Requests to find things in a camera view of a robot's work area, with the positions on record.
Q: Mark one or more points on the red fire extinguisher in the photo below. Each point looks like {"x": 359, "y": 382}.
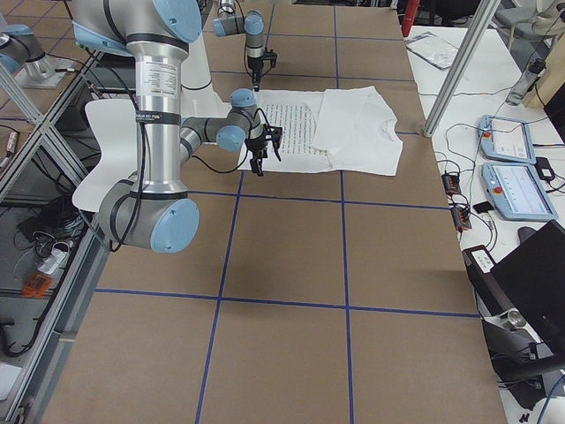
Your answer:
{"x": 410, "y": 13}

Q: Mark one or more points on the aluminium frame post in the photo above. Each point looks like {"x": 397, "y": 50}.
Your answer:
{"x": 473, "y": 36}

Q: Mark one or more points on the plastic bag on table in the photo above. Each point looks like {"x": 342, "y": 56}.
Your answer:
{"x": 433, "y": 49}

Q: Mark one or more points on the white chair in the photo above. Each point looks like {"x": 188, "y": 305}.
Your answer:
{"x": 113, "y": 124}

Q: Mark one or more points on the orange relay box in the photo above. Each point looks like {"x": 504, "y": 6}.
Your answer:
{"x": 451, "y": 184}

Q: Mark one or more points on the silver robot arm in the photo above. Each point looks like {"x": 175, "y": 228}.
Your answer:
{"x": 151, "y": 209}
{"x": 232, "y": 20}

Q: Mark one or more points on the upper blue teach pendant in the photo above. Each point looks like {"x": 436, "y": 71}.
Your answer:
{"x": 505, "y": 139}

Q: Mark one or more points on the blue teach pendant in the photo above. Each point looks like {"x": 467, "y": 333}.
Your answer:
{"x": 516, "y": 192}
{"x": 505, "y": 139}

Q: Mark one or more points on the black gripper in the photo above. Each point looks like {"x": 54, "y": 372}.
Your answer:
{"x": 255, "y": 67}
{"x": 254, "y": 145}

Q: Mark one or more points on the white long-sleeve printed shirt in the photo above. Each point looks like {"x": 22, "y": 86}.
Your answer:
{"x": 337, "y": 129}

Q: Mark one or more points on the black laptop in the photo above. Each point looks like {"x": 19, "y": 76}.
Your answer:
{"x": 532, "y": 278}

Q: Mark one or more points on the lower blue teach pendant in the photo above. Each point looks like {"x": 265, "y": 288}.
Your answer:
{"x": 516, "y": 192}

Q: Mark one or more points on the clear water bottle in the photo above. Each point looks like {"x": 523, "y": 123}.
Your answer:
{"x": 529, "y": 77}

